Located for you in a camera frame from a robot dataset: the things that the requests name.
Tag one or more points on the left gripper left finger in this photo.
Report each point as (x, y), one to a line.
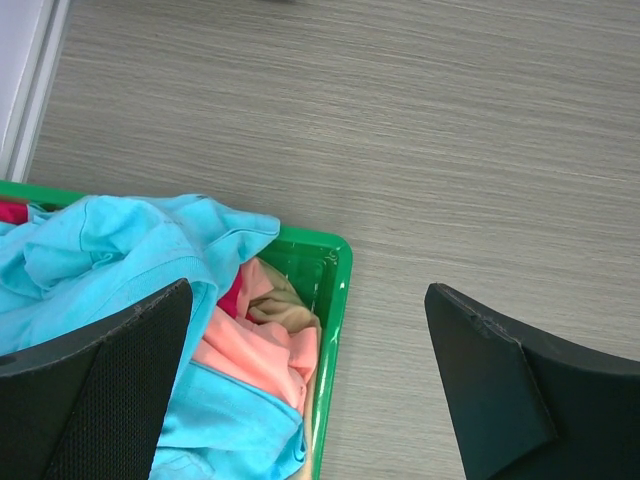
(90, 404)

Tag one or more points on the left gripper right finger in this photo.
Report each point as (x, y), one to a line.
(526, 404)

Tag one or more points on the left aluminium frame post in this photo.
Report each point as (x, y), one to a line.
(32, 36)

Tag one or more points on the green plastic tray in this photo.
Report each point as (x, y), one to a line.
(317, 265)

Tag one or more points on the beige t shirt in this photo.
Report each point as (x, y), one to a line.
(282, 304)

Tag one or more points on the light blue t shirt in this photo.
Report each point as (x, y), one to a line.
(64, 270)

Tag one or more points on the pink t shirt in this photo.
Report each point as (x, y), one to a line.
(263, 355)

